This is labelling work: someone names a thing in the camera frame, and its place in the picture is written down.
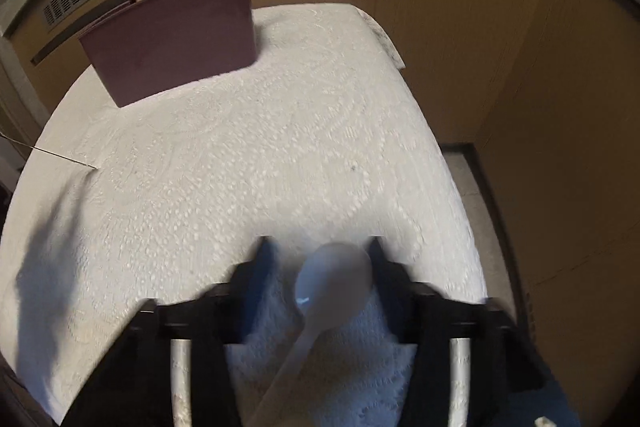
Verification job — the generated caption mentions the wooden radiator cabinet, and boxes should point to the wooden radiator cabinet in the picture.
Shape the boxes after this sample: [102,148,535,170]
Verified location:
[0,0,640,427]

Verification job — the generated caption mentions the white plastic spoon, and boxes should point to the white plastic spoon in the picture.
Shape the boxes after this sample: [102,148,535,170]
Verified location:
[247,243,374,427]

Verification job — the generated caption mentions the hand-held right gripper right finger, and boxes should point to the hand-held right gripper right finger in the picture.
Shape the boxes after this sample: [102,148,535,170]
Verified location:
[367,237,581,427]

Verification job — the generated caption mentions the thin dark wire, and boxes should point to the thin dark wire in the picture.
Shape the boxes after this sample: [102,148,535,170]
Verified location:
[0,133,97,170]

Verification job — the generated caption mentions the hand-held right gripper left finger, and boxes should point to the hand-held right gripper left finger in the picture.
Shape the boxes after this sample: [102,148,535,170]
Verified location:
[60,237,278,427]

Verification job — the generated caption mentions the white lace tablecloth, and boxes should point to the white lace tablecloth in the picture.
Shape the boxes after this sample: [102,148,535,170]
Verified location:
[0,4,488,427]

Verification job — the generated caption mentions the maroon plastic utensil container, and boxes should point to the maroon plastic utensil container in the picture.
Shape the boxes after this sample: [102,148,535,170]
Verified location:
[77,0,259,108]

